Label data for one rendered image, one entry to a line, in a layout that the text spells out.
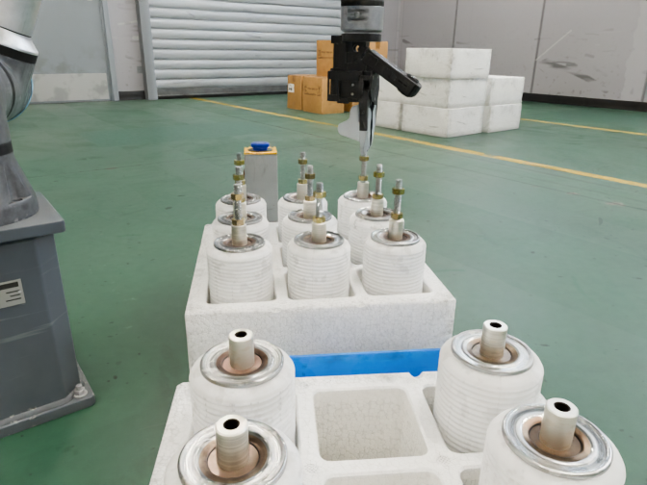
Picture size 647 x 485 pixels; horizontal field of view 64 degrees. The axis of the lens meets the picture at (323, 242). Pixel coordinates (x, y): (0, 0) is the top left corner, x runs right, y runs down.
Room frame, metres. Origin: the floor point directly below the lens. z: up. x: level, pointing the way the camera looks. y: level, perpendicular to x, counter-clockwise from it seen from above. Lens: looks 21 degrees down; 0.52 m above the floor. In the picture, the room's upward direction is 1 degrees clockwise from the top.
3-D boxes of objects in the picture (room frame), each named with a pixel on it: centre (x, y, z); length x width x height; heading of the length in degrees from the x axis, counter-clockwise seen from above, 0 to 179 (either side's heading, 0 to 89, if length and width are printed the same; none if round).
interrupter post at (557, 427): (0.31, -0.17, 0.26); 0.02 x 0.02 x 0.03
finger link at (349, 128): (0.96, -0.05, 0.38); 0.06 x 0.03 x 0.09; 73
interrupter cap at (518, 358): (0.42, -0.16, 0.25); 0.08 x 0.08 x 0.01
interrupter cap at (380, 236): (0.74, -0.11, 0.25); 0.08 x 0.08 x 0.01
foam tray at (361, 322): (0.84, 0.02, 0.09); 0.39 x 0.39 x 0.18; 8
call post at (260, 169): (1.12, 0.14, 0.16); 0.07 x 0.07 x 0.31; 8
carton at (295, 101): (5.00, 0.17, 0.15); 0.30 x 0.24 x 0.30; 126
